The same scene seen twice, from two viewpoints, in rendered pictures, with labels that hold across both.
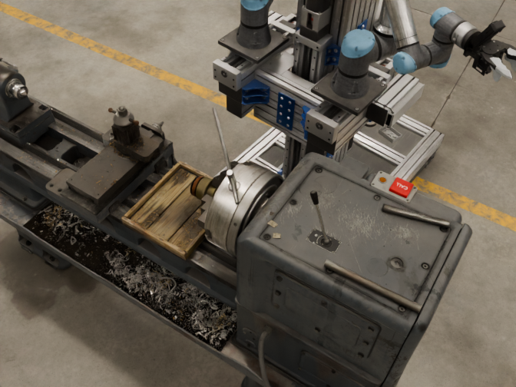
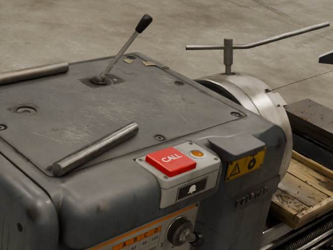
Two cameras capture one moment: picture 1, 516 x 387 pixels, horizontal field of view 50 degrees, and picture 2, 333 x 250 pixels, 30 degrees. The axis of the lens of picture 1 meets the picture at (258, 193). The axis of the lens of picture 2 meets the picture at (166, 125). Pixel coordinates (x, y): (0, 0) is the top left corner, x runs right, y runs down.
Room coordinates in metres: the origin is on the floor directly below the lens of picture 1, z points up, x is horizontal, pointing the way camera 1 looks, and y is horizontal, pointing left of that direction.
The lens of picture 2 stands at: (1.30, -1.31, 1.75)
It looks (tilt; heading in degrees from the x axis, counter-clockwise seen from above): 26 degrees down; 101
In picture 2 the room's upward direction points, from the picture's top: 10 degrees clockwise
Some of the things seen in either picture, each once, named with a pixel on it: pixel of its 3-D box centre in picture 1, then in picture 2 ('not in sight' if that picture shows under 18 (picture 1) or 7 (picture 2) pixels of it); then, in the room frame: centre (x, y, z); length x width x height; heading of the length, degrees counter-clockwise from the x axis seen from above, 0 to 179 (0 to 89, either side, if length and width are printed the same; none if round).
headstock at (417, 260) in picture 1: (348, 261); (101, 195); (1.00, -0.30, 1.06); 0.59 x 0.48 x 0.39; 59
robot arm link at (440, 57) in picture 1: (436, 51); not in sight; (1.60, -0.59, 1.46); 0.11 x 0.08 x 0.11; 122
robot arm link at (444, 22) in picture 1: (448, 24); not in sight; (1.61, -0.60, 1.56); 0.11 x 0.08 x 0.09; 32
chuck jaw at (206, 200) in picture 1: (209, 215); not in sight; (1.15, 0.16, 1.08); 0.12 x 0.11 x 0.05; 149
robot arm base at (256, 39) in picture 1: (253, 28); not in sight; (2.06, 0.05, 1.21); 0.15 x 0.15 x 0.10
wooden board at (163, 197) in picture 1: (182, 207); (276, 175); (1.33, 0.29, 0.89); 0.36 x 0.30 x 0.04; 149
